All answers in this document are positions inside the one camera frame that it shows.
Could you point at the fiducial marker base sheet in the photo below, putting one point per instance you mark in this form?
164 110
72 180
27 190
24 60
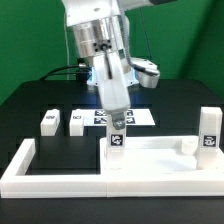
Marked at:
134 117

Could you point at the white U-shaped obstacle frame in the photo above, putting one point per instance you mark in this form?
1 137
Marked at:
16 183

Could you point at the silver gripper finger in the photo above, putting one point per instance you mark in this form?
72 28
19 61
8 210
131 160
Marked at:
118 121

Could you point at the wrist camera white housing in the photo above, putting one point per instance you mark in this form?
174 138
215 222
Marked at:
147 72

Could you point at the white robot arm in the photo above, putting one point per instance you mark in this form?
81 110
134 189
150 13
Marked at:
101 32

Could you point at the white desk top tray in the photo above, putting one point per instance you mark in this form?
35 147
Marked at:
153 157

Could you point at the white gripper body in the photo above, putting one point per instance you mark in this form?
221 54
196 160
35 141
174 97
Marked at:
112 88

